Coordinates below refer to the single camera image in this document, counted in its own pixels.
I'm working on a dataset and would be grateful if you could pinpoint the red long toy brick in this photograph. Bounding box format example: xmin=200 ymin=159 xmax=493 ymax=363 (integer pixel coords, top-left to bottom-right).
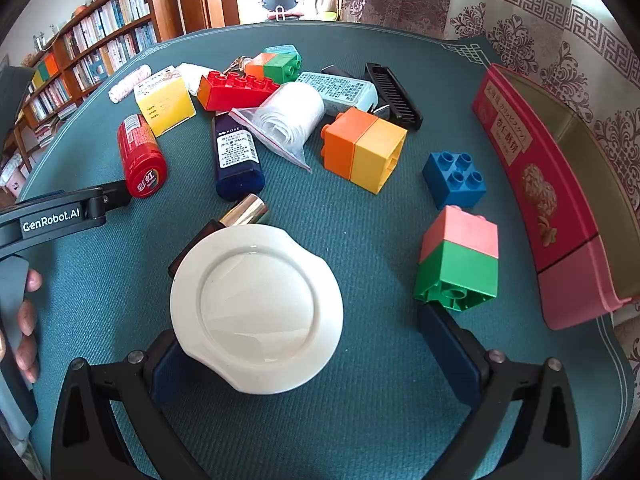
xmin=196 ymin=70 xmax=280 ymax=113

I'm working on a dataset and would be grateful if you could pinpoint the patterned curtain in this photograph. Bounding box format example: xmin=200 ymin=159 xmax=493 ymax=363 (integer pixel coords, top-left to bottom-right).
xmin=338 ymin=0 xmax=639 ymax=206

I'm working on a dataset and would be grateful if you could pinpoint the person's left hand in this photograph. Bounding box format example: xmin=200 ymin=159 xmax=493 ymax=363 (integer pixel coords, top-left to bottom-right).
xmin=0 ymin=269 xmax=42 ymax=384

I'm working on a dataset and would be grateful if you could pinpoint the red pink tin box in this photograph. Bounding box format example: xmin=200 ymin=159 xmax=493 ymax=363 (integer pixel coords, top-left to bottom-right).
xmin=472 ymin=64 xmax=639 ymax=330

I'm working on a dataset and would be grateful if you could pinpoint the white round plastic lid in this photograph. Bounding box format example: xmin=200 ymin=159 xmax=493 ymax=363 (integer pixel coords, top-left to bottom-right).
xmin=169 ymin=224 xmax=344 ymax=394

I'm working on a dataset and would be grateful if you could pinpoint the red cylindrical bottle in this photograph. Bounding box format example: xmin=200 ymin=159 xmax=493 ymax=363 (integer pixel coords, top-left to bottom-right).
xmin=117 ymin=114 xmax=168 ymax=198

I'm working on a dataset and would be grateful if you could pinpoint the white tissue pack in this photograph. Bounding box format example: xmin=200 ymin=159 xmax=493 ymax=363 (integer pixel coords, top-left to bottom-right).
xmin=176 ymin=63 xmax=212 ymax=96

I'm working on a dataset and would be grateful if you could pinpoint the pink green toy brick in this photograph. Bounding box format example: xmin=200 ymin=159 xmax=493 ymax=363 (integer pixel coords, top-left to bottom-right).
xmin=413 ymin=206 xmax=499 ymax=312

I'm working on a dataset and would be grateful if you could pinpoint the teal dental floss box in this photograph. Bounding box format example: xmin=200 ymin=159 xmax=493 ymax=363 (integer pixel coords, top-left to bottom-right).
xmin=264 ymin=44 xmax=299 ymax=56

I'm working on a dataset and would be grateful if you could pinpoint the light blue printed box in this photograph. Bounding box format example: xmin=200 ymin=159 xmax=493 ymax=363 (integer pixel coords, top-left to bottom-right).
xmin=296 ymin=72 xmax=378 ymax=117

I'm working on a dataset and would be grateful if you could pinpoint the blue toy brick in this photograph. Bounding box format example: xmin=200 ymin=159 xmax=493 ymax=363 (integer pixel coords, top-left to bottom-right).
xmin=422 ymin=151 xmax=487 ymax=210

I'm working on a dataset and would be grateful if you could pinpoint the wooden bookshelf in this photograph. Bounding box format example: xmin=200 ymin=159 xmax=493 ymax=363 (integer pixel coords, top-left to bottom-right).
xmin=1 ymin=0 xmax=183 ymax=195

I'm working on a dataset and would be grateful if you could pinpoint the metal keyring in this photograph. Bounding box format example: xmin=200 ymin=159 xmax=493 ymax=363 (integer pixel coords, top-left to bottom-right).
xmin=222 ymin=55 xmax=252 ymax=77

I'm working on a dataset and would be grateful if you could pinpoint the black comb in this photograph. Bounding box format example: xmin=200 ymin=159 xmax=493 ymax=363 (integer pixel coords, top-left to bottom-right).
xmin=366 ymin=62 xmax=423 ymax=131

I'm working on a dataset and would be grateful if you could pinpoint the teal table mat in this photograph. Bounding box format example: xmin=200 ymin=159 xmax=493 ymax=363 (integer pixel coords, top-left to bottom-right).
xmin=19 ymin=20 xmax=637 ymax=480

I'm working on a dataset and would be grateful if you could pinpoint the pink white roll pack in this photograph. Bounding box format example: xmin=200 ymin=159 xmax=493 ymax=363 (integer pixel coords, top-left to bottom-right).
xmin=107 ymin=64 xmax=152 ymax=104

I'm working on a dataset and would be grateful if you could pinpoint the dark blue lotion bottle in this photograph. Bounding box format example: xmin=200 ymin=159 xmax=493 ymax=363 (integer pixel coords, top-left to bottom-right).
xmin=212 ymin=113 xmax=265 ymax=202

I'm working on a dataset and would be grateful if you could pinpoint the yellow white medicine box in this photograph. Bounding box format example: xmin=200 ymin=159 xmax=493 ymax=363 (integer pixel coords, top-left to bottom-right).
xmin=134 ymin=65 xmax=196 ymax=138

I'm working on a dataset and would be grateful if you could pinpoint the black wok on stand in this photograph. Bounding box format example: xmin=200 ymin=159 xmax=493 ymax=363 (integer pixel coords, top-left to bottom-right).
xmin=262 ymin=0 xmax=305 ymax=22

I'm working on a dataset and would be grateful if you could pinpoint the black cylindrical tube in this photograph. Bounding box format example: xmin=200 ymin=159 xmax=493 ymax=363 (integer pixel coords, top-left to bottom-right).
xmin=321 ymin=64 xmax=352 ymax=78

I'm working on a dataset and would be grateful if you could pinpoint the gold black lipstick tube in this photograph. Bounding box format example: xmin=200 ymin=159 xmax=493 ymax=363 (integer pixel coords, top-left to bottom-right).
xmin=167 ymin=193 xmax=269 ymax=278

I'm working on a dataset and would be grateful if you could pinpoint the orange green toy brick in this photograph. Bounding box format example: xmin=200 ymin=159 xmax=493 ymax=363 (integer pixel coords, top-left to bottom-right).
xmin=244 ymin=52 xmax=302 ymax=84

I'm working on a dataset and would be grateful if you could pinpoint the orange yellow toy brick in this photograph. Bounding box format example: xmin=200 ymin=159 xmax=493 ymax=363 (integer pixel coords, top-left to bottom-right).
xmin=320 ymin=107 xmax=408 ymax=195

